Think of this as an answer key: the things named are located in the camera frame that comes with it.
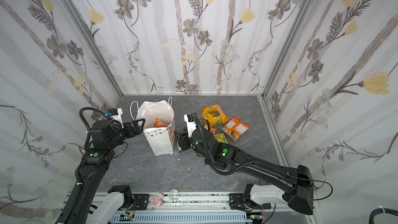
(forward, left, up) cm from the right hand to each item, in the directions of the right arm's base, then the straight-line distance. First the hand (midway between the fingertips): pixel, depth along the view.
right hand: (175, 128), depth 64 cm
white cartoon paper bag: (+2, +9, -16) cm, 18 cm away
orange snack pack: (+13, +12, -18) cm, 25 cm away
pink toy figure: (-24, +8, -28) cm, 38 cm away
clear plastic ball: (-21, +1, -32) cm, 38 cm away
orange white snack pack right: (+18, -34, -29) cm, 48 cm away
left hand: (+9, +21, -6) cm, 23 cm away
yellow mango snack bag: (+26, -20, -26) cm, 42 cm away
